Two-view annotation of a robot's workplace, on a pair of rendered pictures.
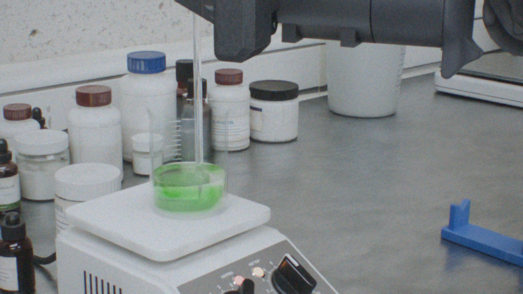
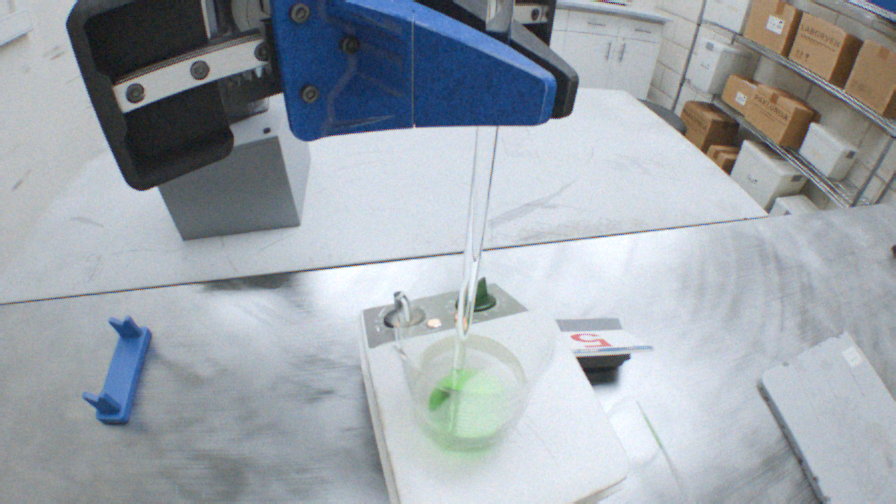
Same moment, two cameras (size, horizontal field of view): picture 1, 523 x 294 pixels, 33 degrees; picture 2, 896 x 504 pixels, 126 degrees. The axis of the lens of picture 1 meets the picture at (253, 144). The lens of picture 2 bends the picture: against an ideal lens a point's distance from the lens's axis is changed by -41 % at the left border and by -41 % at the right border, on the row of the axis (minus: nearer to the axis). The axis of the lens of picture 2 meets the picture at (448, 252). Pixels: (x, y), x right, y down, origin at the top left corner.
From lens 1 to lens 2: 0.73 m
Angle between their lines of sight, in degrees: 113
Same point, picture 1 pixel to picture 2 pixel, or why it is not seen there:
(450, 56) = not seen: hidden behind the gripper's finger
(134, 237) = (564, 350)
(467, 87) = not seen: outside the picture
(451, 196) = (33, 480)
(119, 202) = (552, 466)
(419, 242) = (150, 428)
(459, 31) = not seen: hidden behind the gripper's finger
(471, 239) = (131, 382)
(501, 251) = (140, 352)
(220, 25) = (546, 28)
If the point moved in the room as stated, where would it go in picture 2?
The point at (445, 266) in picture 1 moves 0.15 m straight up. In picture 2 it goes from (185, 377) to (88, 256)
